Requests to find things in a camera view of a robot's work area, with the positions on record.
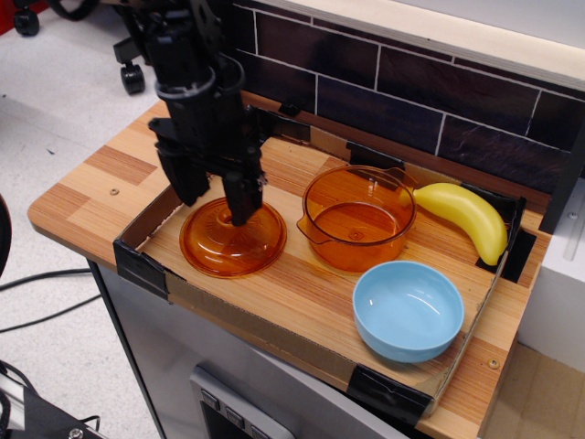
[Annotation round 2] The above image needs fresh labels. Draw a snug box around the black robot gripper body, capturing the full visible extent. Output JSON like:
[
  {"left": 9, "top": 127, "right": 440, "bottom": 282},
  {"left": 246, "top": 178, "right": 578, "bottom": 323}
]
[{"left": 147, "top": 57, "right": 267, "bottom": 184}]

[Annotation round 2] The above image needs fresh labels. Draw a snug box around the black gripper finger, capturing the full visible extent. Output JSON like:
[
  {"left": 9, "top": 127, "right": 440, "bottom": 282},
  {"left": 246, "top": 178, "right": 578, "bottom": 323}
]
[
  {"left": 158, "top": 149, "right": 209, "bottom": 206},
  {"left": 222, "top": 172, "right": 262, "bottom": 227}
]

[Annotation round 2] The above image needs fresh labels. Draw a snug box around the orange transparent pot lid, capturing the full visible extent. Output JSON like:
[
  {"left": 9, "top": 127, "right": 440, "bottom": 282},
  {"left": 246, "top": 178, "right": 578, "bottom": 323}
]
[{"left": 179, "top": 198, "right": 287, "bottom": 278}]

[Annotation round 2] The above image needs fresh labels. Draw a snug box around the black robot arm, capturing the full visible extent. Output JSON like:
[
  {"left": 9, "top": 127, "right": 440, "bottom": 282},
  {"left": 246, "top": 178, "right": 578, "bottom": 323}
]
[{"left": 113, "top": 1, "right": 265, "bottom": 227}]

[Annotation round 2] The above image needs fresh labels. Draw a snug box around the orange transparent pot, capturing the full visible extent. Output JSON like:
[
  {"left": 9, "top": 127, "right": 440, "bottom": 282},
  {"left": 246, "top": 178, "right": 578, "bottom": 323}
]
[{"left": 297, "top": 166, "right": 417, "bottom": 273}]

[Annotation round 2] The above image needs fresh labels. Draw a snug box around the black office chair base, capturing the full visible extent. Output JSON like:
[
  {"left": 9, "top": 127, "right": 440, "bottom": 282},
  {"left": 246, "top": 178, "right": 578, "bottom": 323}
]
[{"left": 113, "top": 37, "right": 145, "bottom": 95}]

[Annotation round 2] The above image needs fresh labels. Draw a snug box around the light blue bowl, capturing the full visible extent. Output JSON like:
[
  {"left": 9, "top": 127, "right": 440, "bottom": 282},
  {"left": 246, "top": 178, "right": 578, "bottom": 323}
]
[{"left": 352, "top": 261, "right": 465, "bottom": 363}]

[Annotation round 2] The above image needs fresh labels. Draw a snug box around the black caster wheel top left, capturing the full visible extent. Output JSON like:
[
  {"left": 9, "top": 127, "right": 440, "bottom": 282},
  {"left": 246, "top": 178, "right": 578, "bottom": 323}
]
[{"left": 13, "top": 0, "right": 40, "bottom": 37}]

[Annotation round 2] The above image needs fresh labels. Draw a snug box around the taped cardboard fence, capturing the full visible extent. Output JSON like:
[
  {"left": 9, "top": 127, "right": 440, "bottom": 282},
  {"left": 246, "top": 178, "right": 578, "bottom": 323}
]
[{"left": 115, "top": 115, "right": 550, "bottom": 436}]

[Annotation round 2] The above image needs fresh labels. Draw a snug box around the yellow plastic banana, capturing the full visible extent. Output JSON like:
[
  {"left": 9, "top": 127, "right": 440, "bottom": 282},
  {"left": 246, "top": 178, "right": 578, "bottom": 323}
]
[{"left": 413, "top": 182, "right": 508, "bottom": 266}]

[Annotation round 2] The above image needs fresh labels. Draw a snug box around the black equipment bottom left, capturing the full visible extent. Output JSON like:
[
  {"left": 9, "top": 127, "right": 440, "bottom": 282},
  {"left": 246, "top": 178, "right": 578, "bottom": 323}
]
[{"left": 1, "top": 361, "right": 104, "bottom": 439}]

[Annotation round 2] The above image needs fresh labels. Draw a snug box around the black floor cable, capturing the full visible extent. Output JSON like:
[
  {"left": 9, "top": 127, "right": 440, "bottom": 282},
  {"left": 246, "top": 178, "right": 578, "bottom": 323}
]
[{"left": 0, "top": 268, "right": 101, "bottom": 334}]

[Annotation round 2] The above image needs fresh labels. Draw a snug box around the black vertical post right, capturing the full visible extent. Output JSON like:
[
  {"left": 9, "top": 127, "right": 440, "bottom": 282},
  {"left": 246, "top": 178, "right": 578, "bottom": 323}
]
[{"left": 539, "top": 123, "right": 585, "bottom": 234}]

